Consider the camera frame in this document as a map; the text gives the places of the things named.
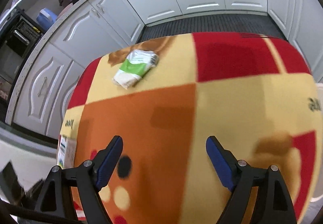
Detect blue plastic container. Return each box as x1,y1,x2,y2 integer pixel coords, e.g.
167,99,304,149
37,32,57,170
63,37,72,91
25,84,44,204
36,8,58,31

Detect red orange yellow blanket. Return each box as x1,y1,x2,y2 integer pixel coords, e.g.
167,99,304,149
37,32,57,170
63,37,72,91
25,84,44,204
60,33,322,223

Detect white kitchen cabinets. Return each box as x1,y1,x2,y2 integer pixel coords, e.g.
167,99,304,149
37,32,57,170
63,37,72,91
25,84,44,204
1,0,322,139

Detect white rainbow medicine box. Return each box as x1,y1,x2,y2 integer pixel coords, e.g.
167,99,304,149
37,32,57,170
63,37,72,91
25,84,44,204
57,136,77,169

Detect green white tissue pack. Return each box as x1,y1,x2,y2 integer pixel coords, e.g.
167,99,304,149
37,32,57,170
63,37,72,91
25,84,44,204
113,49,159,89

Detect black microwave oven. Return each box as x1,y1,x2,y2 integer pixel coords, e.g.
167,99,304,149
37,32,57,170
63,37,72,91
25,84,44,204
1,8,45,103

